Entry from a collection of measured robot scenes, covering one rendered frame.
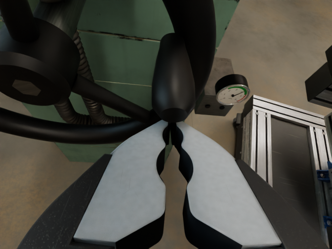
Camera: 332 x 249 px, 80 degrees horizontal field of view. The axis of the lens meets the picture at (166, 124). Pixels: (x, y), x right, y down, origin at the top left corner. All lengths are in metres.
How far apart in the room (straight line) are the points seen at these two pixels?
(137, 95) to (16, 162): 0.76
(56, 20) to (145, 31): 0.18
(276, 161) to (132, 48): 0.77
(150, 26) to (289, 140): 0.86
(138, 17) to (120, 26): 0.03
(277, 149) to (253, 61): 0.83
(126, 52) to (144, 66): 0.05
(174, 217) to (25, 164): 0.70
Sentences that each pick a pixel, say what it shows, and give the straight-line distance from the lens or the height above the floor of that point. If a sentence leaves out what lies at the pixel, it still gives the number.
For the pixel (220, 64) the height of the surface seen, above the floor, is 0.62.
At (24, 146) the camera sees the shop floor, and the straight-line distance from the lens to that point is 1.14.
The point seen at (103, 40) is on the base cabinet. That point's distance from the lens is 0.40.
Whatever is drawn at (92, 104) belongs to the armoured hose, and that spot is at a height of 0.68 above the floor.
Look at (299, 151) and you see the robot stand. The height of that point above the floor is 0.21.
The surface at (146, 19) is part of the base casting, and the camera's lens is 0.36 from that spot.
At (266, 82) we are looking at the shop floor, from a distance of 1.57.
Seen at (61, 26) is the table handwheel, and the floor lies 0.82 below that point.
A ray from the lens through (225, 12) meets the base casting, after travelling 0.36.
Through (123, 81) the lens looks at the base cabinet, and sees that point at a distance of 0.46.
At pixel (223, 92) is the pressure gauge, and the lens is 0.40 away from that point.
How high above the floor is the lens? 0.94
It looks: 60 degrees down
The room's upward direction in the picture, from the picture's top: 17 degrees clockwise
